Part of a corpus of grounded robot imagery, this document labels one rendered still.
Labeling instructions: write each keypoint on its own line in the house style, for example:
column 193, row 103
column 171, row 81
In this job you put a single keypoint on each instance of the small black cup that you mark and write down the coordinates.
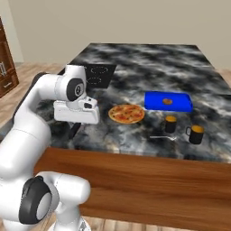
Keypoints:
column 170, row 124

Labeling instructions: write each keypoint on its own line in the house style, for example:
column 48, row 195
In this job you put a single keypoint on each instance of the black hob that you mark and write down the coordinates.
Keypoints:
column 99, row 75

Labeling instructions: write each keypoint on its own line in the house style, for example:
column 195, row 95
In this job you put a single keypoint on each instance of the blue tray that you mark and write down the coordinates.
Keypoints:
column 177, row 100

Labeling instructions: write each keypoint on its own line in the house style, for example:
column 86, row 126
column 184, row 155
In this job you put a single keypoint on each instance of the pepperoni pizza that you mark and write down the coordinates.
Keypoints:
column 126, row 113

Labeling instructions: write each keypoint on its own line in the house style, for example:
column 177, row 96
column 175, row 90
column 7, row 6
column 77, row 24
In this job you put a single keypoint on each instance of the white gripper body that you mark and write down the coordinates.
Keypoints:
column 76, row 113

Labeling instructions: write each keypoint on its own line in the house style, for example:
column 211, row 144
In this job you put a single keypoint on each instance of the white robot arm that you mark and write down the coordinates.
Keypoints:
column 27, row 141

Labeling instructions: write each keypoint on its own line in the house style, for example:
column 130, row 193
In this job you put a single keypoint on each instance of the silver fork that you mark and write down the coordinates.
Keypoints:
column 164, row 137

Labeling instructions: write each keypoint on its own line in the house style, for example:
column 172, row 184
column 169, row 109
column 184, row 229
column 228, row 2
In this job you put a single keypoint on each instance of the brown wooden cupboards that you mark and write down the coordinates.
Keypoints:
column 6, row 72

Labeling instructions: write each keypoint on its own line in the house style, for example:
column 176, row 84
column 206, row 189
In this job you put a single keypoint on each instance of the wooden kitchen island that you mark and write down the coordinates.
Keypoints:
column 156, row 186

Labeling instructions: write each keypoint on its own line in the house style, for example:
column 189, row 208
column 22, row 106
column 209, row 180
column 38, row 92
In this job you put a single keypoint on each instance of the brown round pastry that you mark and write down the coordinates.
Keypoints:
column 167, row 101

